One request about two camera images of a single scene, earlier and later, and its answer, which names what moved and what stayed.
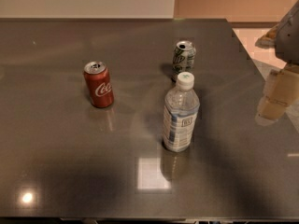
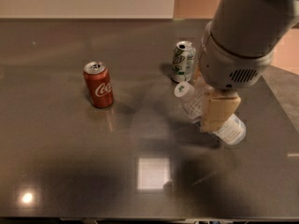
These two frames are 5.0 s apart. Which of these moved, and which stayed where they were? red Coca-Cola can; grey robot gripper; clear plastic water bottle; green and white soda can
Moved: grey robot gripper; clear plastic water bottle
Stayed: red Coca-Cola can; green and white soda can
